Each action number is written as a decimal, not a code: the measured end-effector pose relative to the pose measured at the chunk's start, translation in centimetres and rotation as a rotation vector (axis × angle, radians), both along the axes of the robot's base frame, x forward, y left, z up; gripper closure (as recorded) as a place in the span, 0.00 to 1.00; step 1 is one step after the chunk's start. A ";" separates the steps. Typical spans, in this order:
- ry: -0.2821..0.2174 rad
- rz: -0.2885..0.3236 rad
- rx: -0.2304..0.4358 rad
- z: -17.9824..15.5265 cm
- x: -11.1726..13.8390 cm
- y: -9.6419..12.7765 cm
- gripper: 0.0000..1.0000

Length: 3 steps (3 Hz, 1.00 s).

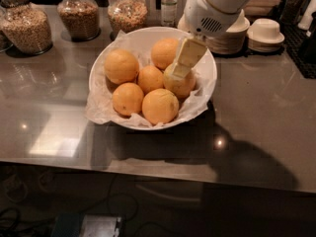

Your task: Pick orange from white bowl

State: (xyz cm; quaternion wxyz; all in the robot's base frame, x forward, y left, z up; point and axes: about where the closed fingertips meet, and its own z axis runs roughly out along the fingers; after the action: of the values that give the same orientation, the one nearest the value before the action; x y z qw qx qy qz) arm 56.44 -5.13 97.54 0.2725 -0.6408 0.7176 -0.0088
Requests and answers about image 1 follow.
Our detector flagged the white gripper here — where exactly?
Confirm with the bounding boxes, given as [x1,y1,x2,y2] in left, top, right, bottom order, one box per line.
[171,0,241,79]

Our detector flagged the yellowish orange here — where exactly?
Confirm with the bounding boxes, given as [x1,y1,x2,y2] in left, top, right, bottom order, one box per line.
[163,65,197,99]

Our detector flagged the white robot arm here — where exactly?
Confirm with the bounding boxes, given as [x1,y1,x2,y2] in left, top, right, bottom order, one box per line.
[171,0,249,79]

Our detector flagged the white bowl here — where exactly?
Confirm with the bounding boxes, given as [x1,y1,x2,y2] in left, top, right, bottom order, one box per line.
[88,26,218,131]

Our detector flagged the small middle orange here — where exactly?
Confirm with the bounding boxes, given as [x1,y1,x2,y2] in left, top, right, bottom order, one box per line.
[137,65,164,94]

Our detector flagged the orange top right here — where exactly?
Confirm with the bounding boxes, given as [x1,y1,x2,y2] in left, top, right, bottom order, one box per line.
[151,38,179,70]

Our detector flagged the tall stack paper bowls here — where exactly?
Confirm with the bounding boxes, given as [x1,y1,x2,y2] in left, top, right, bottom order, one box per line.
[190,18,249,55]

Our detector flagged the clear glass bottle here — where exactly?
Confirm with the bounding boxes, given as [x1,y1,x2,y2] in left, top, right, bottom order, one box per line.
[160,0,178,27]

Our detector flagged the orange bottom front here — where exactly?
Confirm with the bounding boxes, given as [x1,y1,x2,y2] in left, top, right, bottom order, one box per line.
[142,89,179,124]

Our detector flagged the orange top left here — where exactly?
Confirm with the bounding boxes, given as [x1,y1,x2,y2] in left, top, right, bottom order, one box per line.
[104,48,139,85]

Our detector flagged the glass jar colourful cereal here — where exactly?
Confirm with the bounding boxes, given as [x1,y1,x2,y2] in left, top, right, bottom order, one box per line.
[108,0,148,40]

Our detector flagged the orange bottom left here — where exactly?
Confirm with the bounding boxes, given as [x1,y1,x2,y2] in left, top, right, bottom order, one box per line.
[112,83,144,117]

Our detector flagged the stack of brown napkins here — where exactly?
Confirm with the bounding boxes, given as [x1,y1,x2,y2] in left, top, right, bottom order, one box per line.
[244,0,281,16]

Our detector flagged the white paper liner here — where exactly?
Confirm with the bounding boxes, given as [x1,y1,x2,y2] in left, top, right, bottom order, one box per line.
[84,30,211,129]

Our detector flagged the black rubber mat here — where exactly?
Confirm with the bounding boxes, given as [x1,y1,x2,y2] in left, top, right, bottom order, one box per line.
[282,26,316,79]

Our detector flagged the middle glass cereal jar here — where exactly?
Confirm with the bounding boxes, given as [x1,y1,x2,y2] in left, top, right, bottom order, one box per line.
[57,0,100,41]

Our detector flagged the large glass cereal jar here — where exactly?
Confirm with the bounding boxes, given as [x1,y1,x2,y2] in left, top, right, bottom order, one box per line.
[1,0,52,55]

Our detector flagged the glass jar at edge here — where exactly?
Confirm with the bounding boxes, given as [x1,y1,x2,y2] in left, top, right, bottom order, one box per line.
[0,8,13,52]

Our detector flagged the grey box under table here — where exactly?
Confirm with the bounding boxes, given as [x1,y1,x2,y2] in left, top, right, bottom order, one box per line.
[50,213,123,237]

